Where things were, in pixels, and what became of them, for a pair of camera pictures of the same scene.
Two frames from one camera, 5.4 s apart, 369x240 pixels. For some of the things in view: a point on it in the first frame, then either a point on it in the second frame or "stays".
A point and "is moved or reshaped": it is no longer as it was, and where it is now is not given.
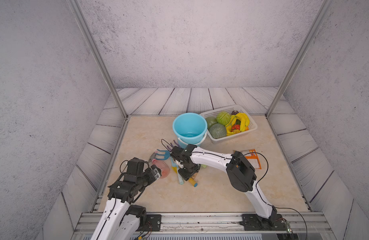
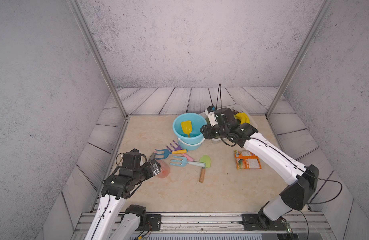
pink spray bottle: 164,168 stays
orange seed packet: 252,157 stays
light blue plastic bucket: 190,128 stays
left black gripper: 152,176 -> 151,172
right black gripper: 186,176 -> 206,133
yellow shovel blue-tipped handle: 193,183 -> 187,127
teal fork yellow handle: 166,155 stays
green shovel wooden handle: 195,175 -> 206,159
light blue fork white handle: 174,164 is moved or reshaped
